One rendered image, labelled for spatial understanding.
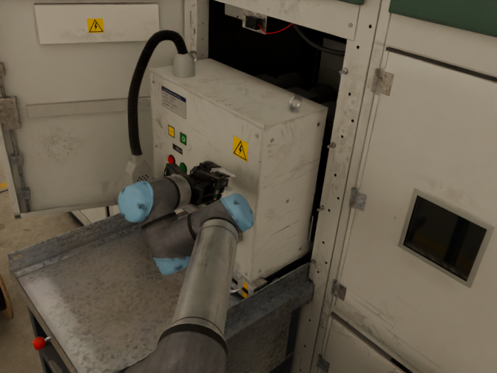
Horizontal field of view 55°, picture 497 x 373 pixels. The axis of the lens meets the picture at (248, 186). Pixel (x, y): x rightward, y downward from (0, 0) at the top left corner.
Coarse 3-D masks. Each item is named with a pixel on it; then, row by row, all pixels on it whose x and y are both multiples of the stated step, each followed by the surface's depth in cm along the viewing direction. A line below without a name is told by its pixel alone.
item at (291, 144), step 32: (224, 64) 147; (224, 96) 123; (256, 96) 125; (288, 96) 126; (288, 128) 114; (320, 128) 123; (288, 160) 120; (288, 192) 126; (256, 224) 122; (288, 224) 132; (288, 256) 140
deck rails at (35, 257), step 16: (96, 224) 154; (112, 224) 158; (128, 224) 162; (48, 240) 144; (64, 240) 148; (80, 240) 152; (96, 240) 156; (32, 256) 143; (48, 256) 147; (64, 256) 148; (16, 272) 140; (304, 272) 143; (272, 288) 135; (288, 288) 141; (240, 304) 127; (256, 304) 133; (240, 320) 130
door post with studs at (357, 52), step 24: (360, 24) 105; (360, 48) 107; (360, 72) 109; (360, 96) 111; (336, 120) 119; (336, 144) 121; (336, 168) 123; (336, 192) 126; (336, 216) 128; (312, 264) 143; (312, 312) 149; (312, 336) 153
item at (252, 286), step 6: (234, 270) 136; (234, 276) 135; (240, 276) 134; (234, 282) 136; (246, 282) 132; (252, 282) 132; (258, 282) 132; (264, 282) 132; (234, 288) 137; (252, 288) 130; (258, 288) 131
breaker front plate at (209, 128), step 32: (160, 96) 138; (192, 96) 126; (160, 128) 144; (192, 128) 131; (224, 128) 120; (256, 128) 110; (160, 160) 150; (192, 160) 136; (224, 160) 124; (256, 160) 114; (224, 192) 128; (256, 192) 118
